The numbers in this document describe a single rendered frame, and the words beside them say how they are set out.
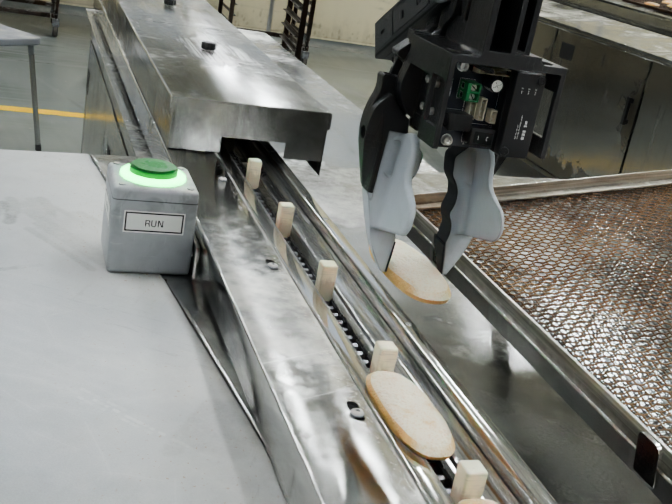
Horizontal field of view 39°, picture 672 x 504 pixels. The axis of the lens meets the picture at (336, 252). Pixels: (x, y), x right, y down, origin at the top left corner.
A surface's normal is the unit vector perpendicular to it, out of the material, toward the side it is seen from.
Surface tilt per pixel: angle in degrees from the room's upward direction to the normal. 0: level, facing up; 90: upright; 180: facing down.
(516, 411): 0
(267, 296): 0
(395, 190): 84
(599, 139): 90
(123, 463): 0
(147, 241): 90
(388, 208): 84
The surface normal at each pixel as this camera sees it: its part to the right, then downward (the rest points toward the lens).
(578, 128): -0.94, -0.05
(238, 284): 0.18, -0.92
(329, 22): 0.29, 0.38
